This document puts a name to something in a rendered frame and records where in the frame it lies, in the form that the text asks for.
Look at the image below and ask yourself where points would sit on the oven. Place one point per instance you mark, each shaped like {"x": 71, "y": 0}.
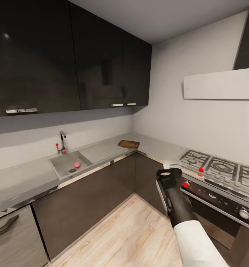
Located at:
{"x": 224, "y": 217}

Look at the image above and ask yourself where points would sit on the cabinet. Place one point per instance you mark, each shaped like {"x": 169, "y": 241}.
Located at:
{"x": 37, "y": 60}
{"x": 112, "y": 65}

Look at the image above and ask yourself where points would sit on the cutting board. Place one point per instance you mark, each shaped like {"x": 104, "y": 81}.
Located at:
{"x": 126, "y": 143}

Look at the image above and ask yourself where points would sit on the vidalia onion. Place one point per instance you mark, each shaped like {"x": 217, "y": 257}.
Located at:
{"x": 77, "y": 164}

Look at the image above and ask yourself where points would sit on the range hood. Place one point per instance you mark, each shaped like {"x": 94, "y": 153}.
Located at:
{"x": 232, "y": 84}

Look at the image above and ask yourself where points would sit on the drop in sink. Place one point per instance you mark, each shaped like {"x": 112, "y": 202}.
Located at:
{"x": 63, "y": 165}

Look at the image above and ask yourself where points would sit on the dishwasher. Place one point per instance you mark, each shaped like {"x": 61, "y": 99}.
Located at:
{"x": 21, "y": 240}

